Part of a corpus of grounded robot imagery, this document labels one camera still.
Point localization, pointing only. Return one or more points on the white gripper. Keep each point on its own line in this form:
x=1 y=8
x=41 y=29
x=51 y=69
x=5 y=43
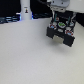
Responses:
x=60 y=6

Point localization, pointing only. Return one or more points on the black kcup holder drawer unit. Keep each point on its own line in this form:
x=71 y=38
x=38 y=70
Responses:
x=61 y=35

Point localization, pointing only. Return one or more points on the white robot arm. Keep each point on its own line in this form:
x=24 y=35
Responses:
x=26 y=11

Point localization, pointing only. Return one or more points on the green-lidded white kcup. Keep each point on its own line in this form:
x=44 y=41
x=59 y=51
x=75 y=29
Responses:
x=61 y=25

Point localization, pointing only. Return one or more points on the black equipment left background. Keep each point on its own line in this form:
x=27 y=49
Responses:
x=9 y=8

